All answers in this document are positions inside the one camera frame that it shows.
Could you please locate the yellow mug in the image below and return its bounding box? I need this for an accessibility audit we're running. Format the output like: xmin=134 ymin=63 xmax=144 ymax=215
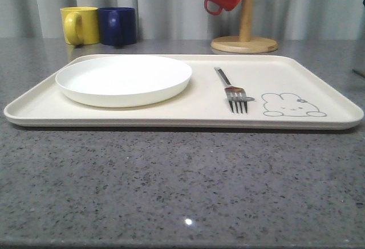
xmin=60 ymin=7 xmax=100 ymax=46

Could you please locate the white round plate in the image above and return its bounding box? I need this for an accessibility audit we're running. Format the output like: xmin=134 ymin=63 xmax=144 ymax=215
xmin=55 ymin=55 xmax=192 ymax=108

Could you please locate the silver fork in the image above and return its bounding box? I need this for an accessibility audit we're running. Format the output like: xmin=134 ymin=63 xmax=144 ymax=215
xmin=214 ymin=67 xmax=248 ymax=115

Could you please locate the grey curtain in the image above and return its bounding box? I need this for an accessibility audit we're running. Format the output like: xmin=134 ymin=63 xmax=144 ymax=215
xmin=1 ymin=0 xmax=364 ymax=40

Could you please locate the dark blue mug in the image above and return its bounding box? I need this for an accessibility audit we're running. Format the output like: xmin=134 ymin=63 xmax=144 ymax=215
xmin=97 ymin=7 xmax=137 ymax=46

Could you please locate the wooden mug tree stand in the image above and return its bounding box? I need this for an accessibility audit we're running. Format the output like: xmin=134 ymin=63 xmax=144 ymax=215
xmin=210 ymin=0 xmax=278 ymax=54

